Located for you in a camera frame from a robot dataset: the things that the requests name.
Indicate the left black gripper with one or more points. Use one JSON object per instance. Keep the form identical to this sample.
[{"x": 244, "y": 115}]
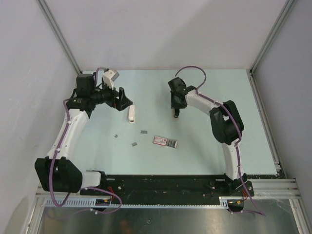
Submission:
[{"x": 124, "y": 102}]

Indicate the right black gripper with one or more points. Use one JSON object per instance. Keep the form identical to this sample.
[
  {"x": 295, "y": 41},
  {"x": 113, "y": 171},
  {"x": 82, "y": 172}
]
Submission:
[{"x": 173, "y": 105}]

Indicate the white stapler top cover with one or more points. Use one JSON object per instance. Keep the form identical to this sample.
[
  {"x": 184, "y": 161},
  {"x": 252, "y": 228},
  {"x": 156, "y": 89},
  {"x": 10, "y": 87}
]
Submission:
[{"x": 131, "y": 114}]

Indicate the red white staple box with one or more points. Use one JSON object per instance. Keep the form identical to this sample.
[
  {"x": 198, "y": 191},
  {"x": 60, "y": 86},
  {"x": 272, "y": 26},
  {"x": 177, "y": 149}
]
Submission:
[{"x": 165, "y": 142}]

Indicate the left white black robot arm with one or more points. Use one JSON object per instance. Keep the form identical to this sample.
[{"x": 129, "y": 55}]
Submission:
[{"x": 56, "y": 171}]

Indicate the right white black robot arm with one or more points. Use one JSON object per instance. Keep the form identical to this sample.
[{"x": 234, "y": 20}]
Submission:
[{"x": 226, "y": 123}]

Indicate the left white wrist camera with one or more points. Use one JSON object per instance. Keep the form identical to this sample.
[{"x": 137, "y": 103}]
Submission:
[{"x": 109, "y": 76}]

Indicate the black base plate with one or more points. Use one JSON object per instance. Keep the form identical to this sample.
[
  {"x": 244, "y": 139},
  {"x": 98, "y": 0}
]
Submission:
[{"x": 172, "y": 198}]

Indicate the right aluminium corner post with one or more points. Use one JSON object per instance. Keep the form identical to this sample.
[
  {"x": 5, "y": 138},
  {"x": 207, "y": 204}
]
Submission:
[{"x": 281, "y": 19}]

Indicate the aluminium corner post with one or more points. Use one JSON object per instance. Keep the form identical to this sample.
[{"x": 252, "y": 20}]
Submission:
[
  {"x": 281, "y": 19},
  {"x": 58, "y": 34}
]

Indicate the left aluminium corner post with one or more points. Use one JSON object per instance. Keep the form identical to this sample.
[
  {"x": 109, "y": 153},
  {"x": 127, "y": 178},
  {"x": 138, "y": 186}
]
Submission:
[{"x": 58, "y": 34}]

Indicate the aluminium frame rail front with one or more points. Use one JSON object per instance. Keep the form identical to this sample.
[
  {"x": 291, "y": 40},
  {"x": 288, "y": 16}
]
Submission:
[{"x": 213, "y": 185}]

